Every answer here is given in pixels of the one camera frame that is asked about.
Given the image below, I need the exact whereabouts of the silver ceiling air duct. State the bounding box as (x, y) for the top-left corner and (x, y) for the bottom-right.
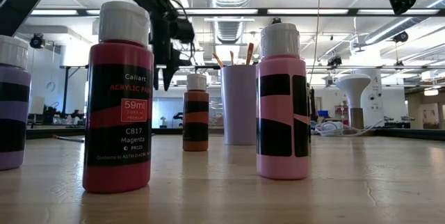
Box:
(205, 0), (255, 44)

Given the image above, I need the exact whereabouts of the white lamp cable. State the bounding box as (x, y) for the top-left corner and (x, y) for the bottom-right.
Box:
(311, 119), (385, 138)

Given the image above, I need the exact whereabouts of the small brown paint bottle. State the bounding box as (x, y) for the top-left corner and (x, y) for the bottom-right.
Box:
(181, 73), (211, 152)

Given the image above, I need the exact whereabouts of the small pink paint bottle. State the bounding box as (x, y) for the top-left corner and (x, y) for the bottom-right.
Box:
(255, 22), (313, 181)

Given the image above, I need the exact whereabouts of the white printed column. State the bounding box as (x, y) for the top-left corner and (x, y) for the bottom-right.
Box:
(354, 67), (385, 128)

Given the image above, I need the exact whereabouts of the small lavender paint bottle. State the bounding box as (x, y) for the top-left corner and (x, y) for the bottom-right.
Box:
(0, 35), (32, 172)

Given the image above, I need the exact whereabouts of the lavender plastic cup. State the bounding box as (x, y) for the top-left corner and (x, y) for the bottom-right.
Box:
(220, 64), (257, 146)

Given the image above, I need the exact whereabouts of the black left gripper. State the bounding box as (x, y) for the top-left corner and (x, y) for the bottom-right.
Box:
(149, 0), (195, 91)

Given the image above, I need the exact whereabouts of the white mushroom lamp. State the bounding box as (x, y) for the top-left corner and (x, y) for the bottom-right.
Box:
(334, 73), (372, 130)

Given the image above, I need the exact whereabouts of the small magenta paint bottle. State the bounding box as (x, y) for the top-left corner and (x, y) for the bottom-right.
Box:
(82, 1), (154, 194)

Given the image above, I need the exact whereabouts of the black linear ceiling light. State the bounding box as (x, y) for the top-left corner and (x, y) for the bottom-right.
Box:
(0, 7), (445, 17)

